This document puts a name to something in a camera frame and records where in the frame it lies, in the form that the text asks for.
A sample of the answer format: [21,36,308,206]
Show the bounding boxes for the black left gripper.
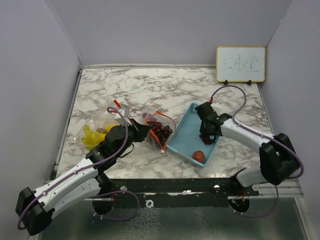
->
[115,118,151,158]

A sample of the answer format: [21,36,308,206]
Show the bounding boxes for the yellow banana bunch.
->
[80,124,117,151]

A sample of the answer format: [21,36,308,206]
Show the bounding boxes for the clear orange zip bag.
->
[142,107,177,155]
[73,100,121,151]

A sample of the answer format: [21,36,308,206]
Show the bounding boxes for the red brown round fruit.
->
[192,150,206,163]

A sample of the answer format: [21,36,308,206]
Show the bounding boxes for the red grape bunch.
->
[147,121,173,147]

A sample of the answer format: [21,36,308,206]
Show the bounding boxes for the dark grape bunch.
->
[199,133,219,145]

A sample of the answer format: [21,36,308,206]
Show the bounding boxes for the purple sweet potato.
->
[142,112,154,121]

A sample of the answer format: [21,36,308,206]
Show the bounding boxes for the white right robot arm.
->
[195,102,303,196]

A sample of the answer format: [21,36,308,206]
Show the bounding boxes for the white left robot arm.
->
[15,118,151,236]

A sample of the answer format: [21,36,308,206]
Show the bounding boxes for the light blue plastic basket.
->
[166,102,220,168]

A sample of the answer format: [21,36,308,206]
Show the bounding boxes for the small framed whiteboard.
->
[216,45,266,85]

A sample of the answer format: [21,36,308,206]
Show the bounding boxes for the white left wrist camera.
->
[110,107,132,126]

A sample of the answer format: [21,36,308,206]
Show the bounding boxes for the black mounting rail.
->
[93,178,259,209]

